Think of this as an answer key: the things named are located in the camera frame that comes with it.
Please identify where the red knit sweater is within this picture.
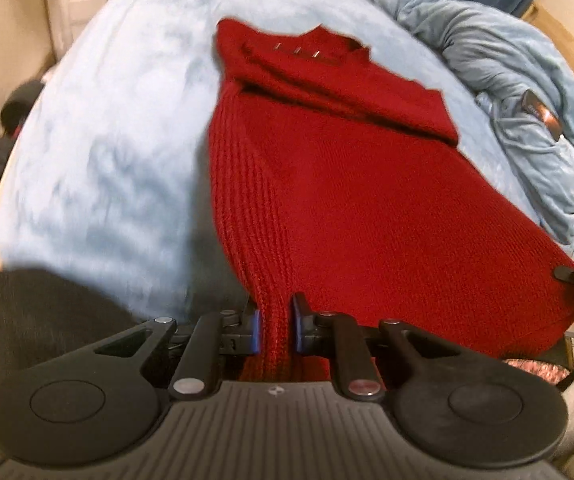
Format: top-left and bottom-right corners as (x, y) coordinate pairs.
(208, 18), (574, 382)

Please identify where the smartphone with lit screen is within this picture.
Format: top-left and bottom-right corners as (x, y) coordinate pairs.
(520, 90), (563, 141)

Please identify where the light blue fleece bed cover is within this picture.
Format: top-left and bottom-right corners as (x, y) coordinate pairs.
(0, 0), (543, 323)

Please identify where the grey-blue crumpled blanket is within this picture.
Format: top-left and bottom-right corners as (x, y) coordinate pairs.
(369, 0), (574, 259)

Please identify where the upper black dumbbell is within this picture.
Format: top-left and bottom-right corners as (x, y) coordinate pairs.
(0, 79), (44, 139)

